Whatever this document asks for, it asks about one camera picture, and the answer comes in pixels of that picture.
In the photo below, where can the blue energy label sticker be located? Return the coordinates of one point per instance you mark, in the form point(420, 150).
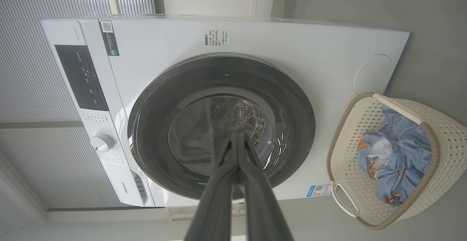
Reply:
point(319, 190)

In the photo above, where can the round white filter cover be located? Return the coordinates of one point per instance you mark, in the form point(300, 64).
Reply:
point(372, 75)

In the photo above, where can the blue cartoon print garment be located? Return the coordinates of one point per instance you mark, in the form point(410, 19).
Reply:
point(408, 168)
point(396, 120)

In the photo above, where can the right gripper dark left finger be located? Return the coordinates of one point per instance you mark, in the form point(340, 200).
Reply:
point(219, 197)

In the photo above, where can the dark QR code sticker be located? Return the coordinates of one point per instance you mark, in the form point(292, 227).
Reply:
point(109, 38)

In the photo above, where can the white washing machine control dial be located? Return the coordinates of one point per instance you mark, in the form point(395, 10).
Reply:
point(102, 142)

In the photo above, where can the white washing machine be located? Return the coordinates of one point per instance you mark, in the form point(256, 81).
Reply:
point(310, 51)

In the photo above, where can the stainless steel washing machine drum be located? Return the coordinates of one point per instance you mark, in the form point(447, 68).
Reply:
point(240, 117)

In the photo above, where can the cream perforated laundry basket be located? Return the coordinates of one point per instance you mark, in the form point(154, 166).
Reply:
point(350, 182)

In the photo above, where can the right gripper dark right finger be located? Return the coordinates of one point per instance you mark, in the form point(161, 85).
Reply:
point(261, 204)

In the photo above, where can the small printed text label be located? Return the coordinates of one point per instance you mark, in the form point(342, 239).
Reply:
point(216, 37)

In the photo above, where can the dark washing machine display panel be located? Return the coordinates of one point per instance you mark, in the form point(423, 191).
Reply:
point(82, 77)

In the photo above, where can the white detergent drawer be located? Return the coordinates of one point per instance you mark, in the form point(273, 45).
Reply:
point(124, 186)

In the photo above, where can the white pleated window blind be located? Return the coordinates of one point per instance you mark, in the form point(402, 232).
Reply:
point(33, 80)

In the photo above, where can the black round washer door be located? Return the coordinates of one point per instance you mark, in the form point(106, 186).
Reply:
point(153, 124)

